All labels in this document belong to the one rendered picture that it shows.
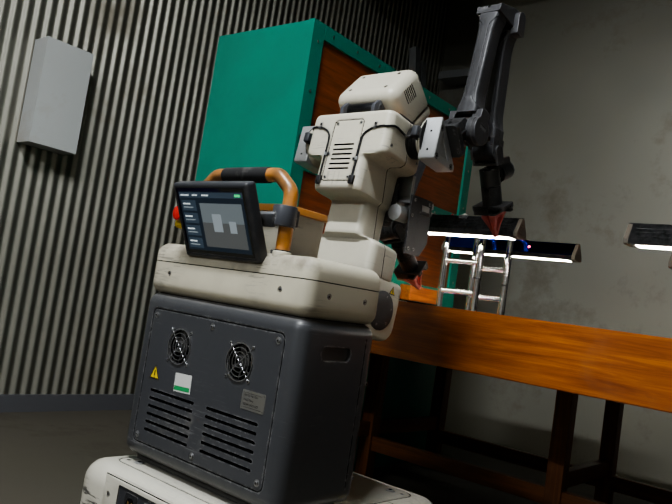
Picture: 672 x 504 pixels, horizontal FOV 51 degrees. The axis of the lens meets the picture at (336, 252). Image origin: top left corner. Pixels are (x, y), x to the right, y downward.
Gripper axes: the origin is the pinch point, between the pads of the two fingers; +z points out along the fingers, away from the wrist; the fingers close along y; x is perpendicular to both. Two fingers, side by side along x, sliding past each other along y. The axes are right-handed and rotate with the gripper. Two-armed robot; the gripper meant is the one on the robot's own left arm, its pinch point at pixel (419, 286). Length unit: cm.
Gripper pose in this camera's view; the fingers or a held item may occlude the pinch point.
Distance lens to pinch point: 239.7
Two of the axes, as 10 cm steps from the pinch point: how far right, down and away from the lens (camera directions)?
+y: -7.7, -0.4, 6.3
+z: 3.9, 7.6, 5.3
